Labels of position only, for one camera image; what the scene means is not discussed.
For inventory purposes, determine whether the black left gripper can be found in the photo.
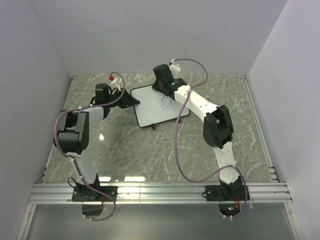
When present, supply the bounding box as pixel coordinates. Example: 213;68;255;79
106;88;140;109

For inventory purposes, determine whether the aluminium right side rail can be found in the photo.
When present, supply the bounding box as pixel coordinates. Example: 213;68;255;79
241;75;279;183

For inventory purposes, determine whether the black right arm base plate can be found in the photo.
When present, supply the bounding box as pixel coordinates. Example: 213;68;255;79
201;185;250;202

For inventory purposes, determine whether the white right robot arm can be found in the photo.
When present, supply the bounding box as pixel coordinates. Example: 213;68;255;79
152;63;246;201

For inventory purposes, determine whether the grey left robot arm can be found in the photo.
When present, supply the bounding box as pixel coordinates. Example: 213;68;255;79
53;83;140;201

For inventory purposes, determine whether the small black-framed whiteboard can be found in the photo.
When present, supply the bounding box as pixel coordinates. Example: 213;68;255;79
130;84;183;129

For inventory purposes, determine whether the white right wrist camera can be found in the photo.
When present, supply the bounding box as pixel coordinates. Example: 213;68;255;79
168;58;181;79

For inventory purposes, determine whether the aluminium table edge rail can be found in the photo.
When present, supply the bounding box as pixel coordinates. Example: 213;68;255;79
28;182;292;205

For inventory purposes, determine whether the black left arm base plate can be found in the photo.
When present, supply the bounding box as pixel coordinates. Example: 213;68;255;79
71;184;118;202

